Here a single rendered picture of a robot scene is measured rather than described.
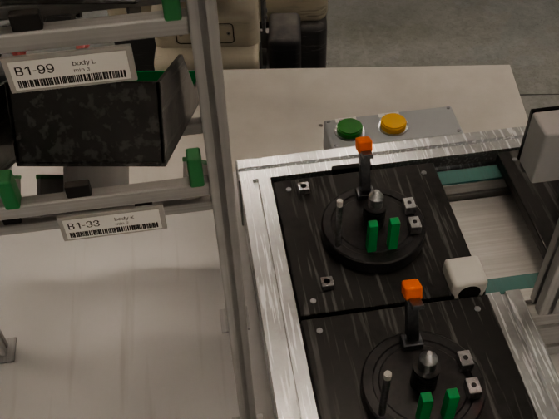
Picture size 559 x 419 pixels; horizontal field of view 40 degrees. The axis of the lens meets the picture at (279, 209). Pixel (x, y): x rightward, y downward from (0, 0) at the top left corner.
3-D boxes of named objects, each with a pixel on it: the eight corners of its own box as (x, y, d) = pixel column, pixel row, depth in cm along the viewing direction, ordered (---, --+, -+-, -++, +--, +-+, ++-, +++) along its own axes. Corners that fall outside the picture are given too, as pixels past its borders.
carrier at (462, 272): (273, 190, 113) (270, 126, 104) (432, 171, 115) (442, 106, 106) (300, 326, 97) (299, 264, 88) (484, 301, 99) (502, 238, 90)
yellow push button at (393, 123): (377, 123, 123) (378, 113, 121) (402, 120, 123) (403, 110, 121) (383, 140, 120) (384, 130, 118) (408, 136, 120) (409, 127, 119)
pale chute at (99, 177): (126, 194, 108) (126, 162, 108) (219, 194, 108) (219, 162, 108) (62, 199, 80) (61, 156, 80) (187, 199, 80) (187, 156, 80)
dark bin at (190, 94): (98, 91, 92) (91, 28, 90) (206, 90, 92) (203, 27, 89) (16, 166, 66) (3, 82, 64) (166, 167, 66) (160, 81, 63)
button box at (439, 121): (322, 147, 127) (323, 118, 122) (446, 132, 128) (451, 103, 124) (330, 176, 122) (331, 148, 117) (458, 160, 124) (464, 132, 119)
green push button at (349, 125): (333, 128, 122) (334, 118, 120) (358, 125, 122) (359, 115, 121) (338, 145, 119) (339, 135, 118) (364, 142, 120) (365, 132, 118)
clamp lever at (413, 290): (401, 335, 90) (400, 279, 87) (418, 332, 90) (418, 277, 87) (409, 352, 87) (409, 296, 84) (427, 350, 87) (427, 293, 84)
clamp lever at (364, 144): (356, 188, 107) (354, 136, 103) (370, 186, 107) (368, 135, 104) (362, 199, 103) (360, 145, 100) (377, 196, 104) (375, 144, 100)
